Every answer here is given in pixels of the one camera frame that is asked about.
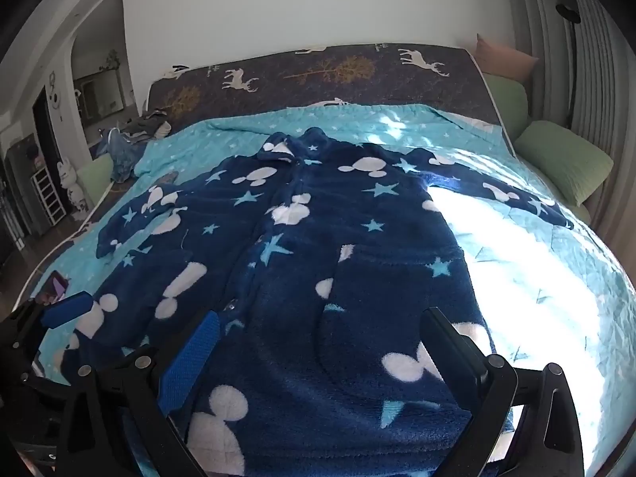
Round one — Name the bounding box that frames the navy fleece star pajama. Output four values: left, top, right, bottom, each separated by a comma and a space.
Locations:
60, 128, 566, 476

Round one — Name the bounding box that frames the pile of denim clothes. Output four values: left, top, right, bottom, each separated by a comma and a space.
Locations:
96, 109, 173, 183

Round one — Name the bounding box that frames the small dark booklet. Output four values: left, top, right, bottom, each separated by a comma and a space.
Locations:
35, 270, 69, 306

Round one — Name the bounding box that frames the white shelf rack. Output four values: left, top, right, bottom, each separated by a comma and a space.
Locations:
30, 166, 66, 226

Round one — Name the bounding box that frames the white plush toy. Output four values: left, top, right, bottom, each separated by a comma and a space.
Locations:
57, 157, 89, 221

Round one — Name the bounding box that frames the green pillow left side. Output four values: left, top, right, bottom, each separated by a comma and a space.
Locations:
77, 153, 113, 207

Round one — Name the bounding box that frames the turquoise star quilt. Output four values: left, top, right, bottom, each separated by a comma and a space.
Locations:
8, 102, 636, 477

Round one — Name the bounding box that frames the green pillow near curtain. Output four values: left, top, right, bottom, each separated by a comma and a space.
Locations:
514, 121, 613, 206

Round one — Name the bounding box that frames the green pillow at headboard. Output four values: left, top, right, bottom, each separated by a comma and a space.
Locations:
484, 73, 530, 141

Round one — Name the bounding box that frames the dark deer pattern bedsheet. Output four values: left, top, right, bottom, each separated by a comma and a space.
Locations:
147, 43, 499, 129

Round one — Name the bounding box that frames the pink pillow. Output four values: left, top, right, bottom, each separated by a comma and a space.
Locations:
474, 35, 538, 83

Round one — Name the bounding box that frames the grey curtain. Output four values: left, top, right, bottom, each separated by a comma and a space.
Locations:
501, 0, 636, 161

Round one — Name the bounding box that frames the black floor lamp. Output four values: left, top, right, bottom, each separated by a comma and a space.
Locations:
555, 0, 582, 129

